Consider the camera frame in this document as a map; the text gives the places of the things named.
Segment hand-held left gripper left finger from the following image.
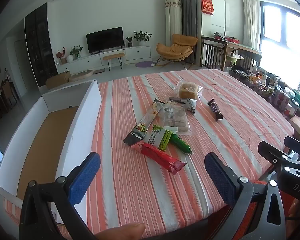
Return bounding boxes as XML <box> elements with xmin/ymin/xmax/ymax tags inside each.
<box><xmin>19</xmin><ymin>152</ymin><xmax>101</xmax><ymax>240</ymax></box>

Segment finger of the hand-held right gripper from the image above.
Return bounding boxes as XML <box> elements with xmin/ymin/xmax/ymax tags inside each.
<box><xmin>284</xmin><ymin>136</ymin><xmax>300</xmax><ymax>155</ymax></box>
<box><xmin>258</xmin><ymin>141</ymin><xmax>300</xmax><ymax>174</ymax></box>

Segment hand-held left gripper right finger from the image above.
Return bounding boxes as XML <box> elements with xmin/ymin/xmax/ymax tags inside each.
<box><xmin>204</xmin><ymin>152</ymin><xmax>288</xmax><ymax>240</ymax></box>

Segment white cardboard box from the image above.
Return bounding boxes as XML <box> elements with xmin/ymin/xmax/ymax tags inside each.
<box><xmin>0</xmin><ymin>80</ymin><xmax>102</xmax><ymax>227</ymax></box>

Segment brown chocolate bar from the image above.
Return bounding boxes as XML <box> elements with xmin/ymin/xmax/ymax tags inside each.
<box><xmin>207</xmin><ymin>99</ymin><xmax>224</xmax><ymax>122</ymax></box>

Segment clear bread packet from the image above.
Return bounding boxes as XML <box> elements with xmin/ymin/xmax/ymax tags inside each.
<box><xmin>175</xmin><ymin>79</ymin><xmax>203</xmax><ymax>100</ymax></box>

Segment person's left hand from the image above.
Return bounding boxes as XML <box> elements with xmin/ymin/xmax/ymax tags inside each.
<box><xmin>94</xmin><ymin>223</ymin><xmax>145</xmax><ymax>240</ymax></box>

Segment green sausage stick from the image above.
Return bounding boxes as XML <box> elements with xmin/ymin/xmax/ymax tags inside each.
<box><xmin>170</xmin><ymin>134</ymin><xmax>193</xmax><ymax>155</ymax></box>

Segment orange striped tablecloth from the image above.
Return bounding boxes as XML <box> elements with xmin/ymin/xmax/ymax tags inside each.
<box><xmin>4</xmin><ymin>69</ymin><xmax>294</xmax><ymax>239</ymax></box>

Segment red snack packet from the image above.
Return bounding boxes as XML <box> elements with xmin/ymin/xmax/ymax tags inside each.
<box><xmin>134</xmin><ymin>142</ymin><xmax>187</xmax><ymax>175</ymax></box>

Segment pile of packaged goods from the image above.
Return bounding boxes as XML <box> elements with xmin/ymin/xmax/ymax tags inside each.
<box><xmin>229</xmin><ymin>64</ymin><xmax>300</xmax><ymax>140</ymax></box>

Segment green white snack packet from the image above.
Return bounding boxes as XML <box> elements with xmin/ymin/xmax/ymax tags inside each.
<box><xmin>143</xmin><ymin>124</ymin><xmax>178</xmax><ymax>151</ymax></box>

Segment clear cracker packet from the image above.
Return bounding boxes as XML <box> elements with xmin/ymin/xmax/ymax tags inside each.
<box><xmin>156</xmin><ymin>101</ymin><xmax>192</xmax><ymax>135</ymax></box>

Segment long grey sausage packet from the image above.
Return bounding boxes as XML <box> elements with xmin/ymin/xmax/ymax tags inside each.
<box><xmin>123</xmin><ymin>98</ymin><xmax>165</xmax><ymax>147</ymax></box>

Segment white blue triangular packet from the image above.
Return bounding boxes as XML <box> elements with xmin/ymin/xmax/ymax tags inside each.
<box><xmin>182</xmin><ymin>98</ymin><xmax>198</xmax><ymax>115</ymax></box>

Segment brown cardboard box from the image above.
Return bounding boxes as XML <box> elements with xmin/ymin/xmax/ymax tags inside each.
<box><xmin>45</xmin><ymin>71</ymin><xmax>72</xmax><ymax>89</ymax></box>

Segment beige pet bed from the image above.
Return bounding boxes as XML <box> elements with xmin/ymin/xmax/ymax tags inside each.
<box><xmin>69</xmin><ymin>69</ymin><xmax>93</xmax><ymax>82</ymax></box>

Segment green pot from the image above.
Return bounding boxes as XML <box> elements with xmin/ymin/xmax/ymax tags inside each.
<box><xmin>226</xmin><ymin>52</ymin><xmax>244</xmax><ymax>67</ymax></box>

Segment wooden dining table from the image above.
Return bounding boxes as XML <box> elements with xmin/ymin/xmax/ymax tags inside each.
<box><xmin>201</xmin><ymin>36</ymin><xmax>262</xmax><ymax>72</ymax></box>

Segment window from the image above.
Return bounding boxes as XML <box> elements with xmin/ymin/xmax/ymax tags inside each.
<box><xmin>260</xmin><ymin>1</ymin><xmax>300</xmax><ymax>95</ymax></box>

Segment wooden dining chair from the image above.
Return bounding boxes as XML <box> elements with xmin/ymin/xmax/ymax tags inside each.
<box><xmin>201</xmin><ymin>40</ymin><xmax>228</xmax><ymax>71</ymax></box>

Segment plant in round white vase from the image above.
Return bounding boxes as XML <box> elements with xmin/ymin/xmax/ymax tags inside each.
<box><xmin>66</xmin><ymin>45</ymin><xmax>83</xmax><ymax>62</ymax></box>

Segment red flowers in vase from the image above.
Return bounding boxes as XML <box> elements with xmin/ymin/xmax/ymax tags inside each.
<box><xmin>55</xmin><ymin>47</ymin><xmax>67</xmax><ymax>65</ymax></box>

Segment wooden bench stool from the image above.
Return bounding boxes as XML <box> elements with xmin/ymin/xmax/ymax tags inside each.
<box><xmin>102</xmin><ymin>51</ymin><xmax>125</xmax><ymax>71</ymax></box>

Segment purple floor mat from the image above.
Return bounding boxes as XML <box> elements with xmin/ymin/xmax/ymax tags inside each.
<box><xmin>135</xmin><ymin>60</ymin><xmax>155</xmax><ymax>68</ymax></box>

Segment white television cabinet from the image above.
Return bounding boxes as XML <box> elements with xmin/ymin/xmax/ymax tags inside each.
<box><xmin>56</xmin><ymin>45</ymin><xmax>152</xmax><ymax>74</ymax></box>

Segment black television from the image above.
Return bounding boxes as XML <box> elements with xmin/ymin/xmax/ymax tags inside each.
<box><xmin>86</xmin><ymin>27</ymin><xmax>124</xmax><ymax>54</ymax></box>

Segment white curtain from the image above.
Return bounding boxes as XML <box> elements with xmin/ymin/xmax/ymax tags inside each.
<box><xmin>242</xmin><ymin>0</ymin><xmax>262</xmax><ymax>50</ymax></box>

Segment orange rocking chair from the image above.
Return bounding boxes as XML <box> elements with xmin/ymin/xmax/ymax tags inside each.
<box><xmin>154</xmin><ymin>34</ymin><xmax>198</xmax><ymax>69</ymax></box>

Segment black glass cabinet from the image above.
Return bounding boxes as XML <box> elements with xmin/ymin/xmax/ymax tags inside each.
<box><xmin>24</xmin><ymin>2</ymin><xmax>58</xmax><ymax>88</ymax></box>

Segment large leafy potted plant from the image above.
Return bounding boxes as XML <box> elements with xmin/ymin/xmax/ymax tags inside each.
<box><xmin>132</xmin><ymin>31</ymin><xmax>152</xmax><ymax>46</ymax></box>

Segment cloth-covered standing air conditioner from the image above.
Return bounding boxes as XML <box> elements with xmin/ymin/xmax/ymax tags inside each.
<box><xmin>164</xmin><ymin>0</ymin><xmax>183</xmax><ymax>46</ymax></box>

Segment grey curtain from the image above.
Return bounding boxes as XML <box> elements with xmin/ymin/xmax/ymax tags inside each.
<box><xmin>173</xmin><ymin>0</ymin><xmax>202</xmax><ymax>68</ymax></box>

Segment red wall hanging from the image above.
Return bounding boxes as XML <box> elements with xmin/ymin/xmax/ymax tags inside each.
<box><xmin>201</xmin><ymin>0</ymin><xmax>215</xmax><ymax>15</ymax></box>

